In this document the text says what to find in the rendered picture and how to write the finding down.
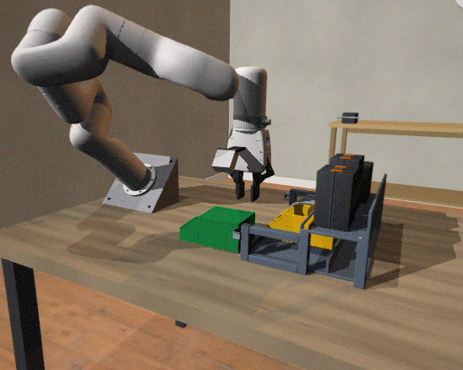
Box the grey metal rack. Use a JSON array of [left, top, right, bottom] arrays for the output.
[[233, 174, 387, 290]]

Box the green bin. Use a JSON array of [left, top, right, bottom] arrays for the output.
[[181, 206, 255, 253]]

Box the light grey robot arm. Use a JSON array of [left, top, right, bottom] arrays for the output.
[[11, 5, 271, 197]]

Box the grey open bin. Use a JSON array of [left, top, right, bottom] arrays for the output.
[[288, 194, 315, 209]]

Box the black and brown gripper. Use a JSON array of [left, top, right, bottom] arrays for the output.
[[227, 128, 275, 202]]

